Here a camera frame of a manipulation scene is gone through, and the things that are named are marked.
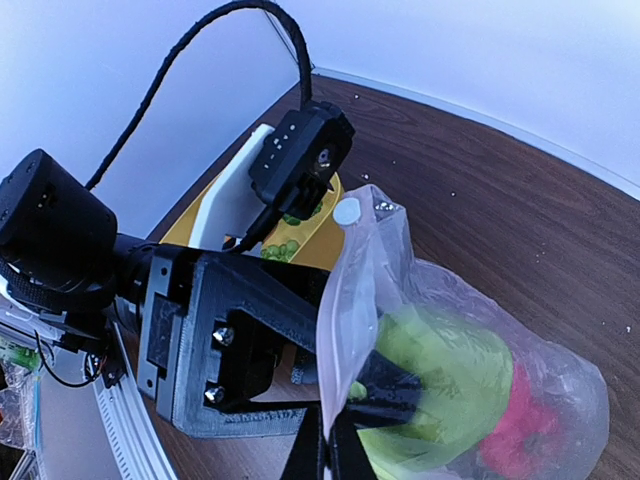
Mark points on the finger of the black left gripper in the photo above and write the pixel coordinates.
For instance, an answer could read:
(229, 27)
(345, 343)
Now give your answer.
(392, 394)

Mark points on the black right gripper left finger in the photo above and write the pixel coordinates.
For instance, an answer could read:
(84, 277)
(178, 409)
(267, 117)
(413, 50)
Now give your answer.
(307, 458)

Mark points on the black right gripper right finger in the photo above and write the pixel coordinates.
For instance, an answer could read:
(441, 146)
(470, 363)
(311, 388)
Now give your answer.
(347, 457)

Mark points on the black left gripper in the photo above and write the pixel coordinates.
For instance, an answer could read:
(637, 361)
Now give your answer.
(211, 325)

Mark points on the clear zip top bag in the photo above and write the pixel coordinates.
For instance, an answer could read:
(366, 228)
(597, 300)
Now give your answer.
(378, 273)

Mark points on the light green toy lettuce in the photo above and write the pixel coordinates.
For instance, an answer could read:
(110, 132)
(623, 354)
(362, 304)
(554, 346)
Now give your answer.
(466, 371)

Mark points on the green toy grapes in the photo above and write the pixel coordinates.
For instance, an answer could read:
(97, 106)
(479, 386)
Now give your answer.
(289, 236)

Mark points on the red toy apple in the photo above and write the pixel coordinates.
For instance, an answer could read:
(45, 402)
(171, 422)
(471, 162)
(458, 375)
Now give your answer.
(518, 446)

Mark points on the yellow plastic basket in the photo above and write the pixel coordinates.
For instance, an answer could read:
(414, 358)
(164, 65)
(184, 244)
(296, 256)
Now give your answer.
(316, 242)

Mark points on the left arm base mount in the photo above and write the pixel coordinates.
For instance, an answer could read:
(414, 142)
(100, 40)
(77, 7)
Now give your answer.
(93, 334)

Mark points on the aluminium front rail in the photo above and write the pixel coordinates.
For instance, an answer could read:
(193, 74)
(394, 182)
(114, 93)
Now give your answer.
(98, 433)

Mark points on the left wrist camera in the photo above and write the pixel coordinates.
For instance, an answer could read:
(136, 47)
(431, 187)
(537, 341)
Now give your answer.
(281, 170)

